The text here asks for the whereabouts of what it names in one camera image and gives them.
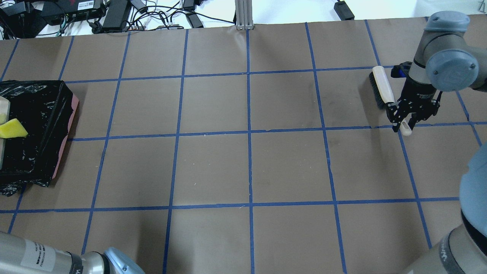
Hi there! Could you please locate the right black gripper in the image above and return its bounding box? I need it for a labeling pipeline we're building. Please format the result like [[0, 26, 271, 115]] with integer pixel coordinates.
[[386, 74, 442, 132]]

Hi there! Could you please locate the white hand brush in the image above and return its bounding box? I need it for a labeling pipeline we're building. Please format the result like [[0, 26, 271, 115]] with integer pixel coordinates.
[[369, 65, 412, 137]]

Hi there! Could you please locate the yellow sponge piece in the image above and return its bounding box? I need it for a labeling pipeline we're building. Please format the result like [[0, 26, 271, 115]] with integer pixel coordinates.
[[0, 118, 28, 139]]

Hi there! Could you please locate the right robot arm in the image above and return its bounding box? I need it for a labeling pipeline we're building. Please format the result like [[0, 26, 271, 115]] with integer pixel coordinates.
[[393, 11, 486, 274]]

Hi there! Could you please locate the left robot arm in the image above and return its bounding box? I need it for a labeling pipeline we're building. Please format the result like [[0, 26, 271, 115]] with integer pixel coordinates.
[[0, 232, 145, 274]]

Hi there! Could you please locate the bin with black bag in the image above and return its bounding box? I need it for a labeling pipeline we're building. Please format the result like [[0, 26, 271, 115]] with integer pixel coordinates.
[[0, 80, 75, 197]]

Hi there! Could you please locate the black power adapter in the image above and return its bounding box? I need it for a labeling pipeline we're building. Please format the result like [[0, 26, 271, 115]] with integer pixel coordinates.
[[333, 0, 355, 21]]

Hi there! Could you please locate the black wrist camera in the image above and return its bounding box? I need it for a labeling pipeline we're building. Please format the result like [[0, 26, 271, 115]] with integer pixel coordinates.
[[391, 61, 412, 78]]

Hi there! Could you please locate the aluminium frame post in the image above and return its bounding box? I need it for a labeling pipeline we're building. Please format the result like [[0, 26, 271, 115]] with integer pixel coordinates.
[[235, 0, 255, 30]]

